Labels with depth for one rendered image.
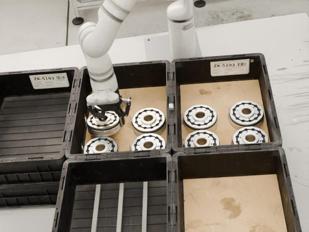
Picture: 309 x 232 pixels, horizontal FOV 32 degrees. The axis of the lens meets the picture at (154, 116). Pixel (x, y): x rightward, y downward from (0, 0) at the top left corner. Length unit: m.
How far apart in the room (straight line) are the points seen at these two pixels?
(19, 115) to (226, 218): 0.78
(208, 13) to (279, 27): 1.38
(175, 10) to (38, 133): 0.60
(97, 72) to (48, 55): 0.80
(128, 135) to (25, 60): 0.76
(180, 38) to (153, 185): 0.58
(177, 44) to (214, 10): 1.75
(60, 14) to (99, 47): 2.41
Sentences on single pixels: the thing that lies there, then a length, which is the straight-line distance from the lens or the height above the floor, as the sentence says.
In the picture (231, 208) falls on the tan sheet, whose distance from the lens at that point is 1.45.
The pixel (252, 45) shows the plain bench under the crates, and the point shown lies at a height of 0.70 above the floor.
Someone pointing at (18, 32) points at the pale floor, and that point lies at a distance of 3.73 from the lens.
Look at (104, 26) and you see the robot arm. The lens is 1.39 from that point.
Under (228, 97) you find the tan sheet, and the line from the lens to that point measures 1.74.
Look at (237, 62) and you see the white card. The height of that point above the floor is 0.91.
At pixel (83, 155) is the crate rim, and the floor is 0.93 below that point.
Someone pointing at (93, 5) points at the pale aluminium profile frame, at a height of 0.12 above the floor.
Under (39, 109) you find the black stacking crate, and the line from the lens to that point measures 1.82.
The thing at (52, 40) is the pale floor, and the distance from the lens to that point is 3.57.
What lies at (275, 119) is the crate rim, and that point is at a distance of 1.55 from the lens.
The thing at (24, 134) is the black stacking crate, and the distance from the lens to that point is 1.75.
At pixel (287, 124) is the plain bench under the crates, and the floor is 0.70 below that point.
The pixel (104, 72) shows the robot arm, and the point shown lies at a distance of 1.47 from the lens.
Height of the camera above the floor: 2.02
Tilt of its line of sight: 45 degrees down
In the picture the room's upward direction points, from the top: 9 degrees counter-clockwise
